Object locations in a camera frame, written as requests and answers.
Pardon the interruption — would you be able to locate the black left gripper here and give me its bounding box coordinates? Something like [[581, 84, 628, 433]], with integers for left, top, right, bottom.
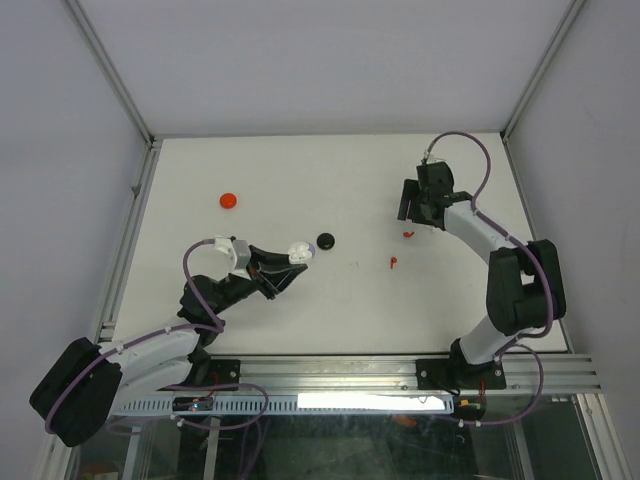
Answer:
[[210, 245, 307, 315]]

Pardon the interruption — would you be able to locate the white round charging case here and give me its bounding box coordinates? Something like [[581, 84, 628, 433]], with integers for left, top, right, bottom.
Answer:
[[287, 242, 313, 265]]

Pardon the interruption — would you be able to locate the orange round charging case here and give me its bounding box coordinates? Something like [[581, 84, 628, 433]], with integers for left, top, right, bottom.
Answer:
[[219, 192, 238, 209]]

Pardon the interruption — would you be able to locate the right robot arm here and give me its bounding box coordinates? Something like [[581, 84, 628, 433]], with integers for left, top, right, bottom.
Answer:
[[397, 162, 566, 395]]

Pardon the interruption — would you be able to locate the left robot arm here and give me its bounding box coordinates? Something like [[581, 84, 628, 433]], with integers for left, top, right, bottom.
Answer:
[[29, 237, 315, 447]]

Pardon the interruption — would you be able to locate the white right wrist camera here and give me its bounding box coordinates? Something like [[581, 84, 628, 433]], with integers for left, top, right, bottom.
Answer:
[[421, 149, 446, 165]]

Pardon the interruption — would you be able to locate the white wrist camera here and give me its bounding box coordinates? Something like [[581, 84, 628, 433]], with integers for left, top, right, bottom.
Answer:
[[421, 149, 446, 165], [212, 237, 252, 276]]

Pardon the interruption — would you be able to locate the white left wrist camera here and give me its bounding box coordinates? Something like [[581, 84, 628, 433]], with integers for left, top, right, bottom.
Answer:
[[212, 237, 252, 276]]

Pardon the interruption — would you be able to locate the aluminium mounting rail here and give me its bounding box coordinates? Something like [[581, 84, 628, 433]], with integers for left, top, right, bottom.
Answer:
[[212, 350, 602, 396]]

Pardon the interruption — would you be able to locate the white slotted cable duct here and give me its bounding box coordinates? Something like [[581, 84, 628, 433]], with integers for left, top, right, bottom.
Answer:
[[115, 393, 454, 417]]

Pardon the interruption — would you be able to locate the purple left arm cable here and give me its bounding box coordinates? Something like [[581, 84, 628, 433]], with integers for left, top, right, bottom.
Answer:
[[44, 239, 271, 480]]

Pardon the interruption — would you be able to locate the aluminium frame post right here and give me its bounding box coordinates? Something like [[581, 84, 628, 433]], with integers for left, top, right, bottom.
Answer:
[[500, 0, 588, 144]]

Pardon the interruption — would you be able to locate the aluminium frame post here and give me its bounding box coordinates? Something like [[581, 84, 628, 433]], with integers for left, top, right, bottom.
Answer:
[[500, 0, 588, 144], [61, 0, 155, 146]]

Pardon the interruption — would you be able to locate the aluminium frame post left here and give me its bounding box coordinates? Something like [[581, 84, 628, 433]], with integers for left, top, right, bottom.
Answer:
[[61, 0, 155, 146]]

